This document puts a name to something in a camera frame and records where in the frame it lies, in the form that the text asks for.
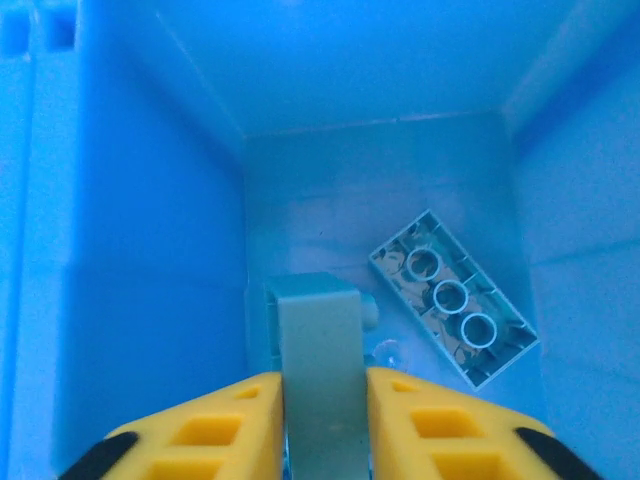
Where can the blue lego brick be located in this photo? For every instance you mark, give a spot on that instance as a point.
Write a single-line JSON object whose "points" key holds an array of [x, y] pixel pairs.
{"points": [[452, 297], [320, 375]]}

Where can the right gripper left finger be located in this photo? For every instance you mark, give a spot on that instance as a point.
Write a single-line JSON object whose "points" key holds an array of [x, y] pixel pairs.
{"points": [[200, 440]]}

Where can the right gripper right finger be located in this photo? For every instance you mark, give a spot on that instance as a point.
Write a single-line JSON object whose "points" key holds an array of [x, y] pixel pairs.
{"points": [[450, 440]]}

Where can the blue plastic bin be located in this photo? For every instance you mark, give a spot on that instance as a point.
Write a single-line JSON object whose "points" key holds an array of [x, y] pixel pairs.
{"points": [[150, 200], [12, 200]]}

